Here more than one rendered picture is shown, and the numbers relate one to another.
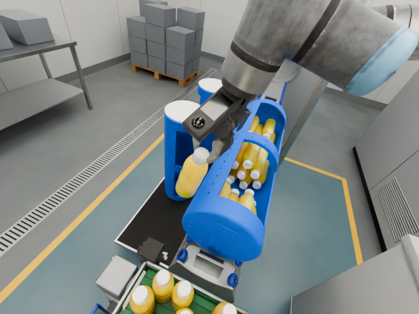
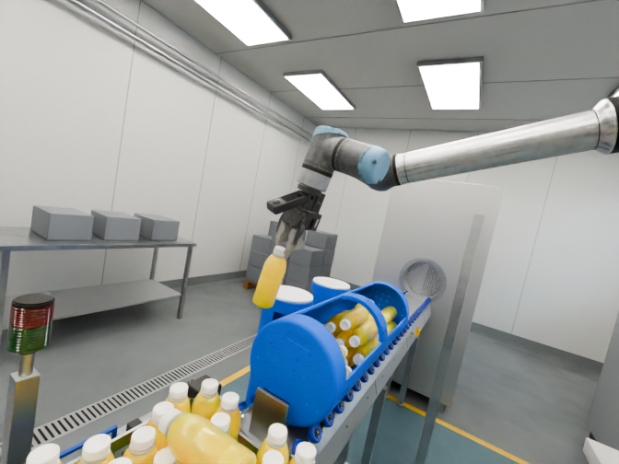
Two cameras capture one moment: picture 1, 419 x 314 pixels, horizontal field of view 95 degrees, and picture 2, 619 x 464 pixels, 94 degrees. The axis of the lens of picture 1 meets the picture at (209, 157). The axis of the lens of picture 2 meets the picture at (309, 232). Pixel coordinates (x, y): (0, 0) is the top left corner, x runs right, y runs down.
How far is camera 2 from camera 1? 0.55 m
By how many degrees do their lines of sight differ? 41
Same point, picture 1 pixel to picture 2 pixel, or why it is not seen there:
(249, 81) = (309, 178)
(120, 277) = not seen: hidden behind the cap
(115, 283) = not seen: hidden behind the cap
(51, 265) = not seen: outside the picture
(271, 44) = (318, 157)
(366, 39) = (356, 149)
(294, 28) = (326, 148)
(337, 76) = (352, 168)
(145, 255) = (194, 387)
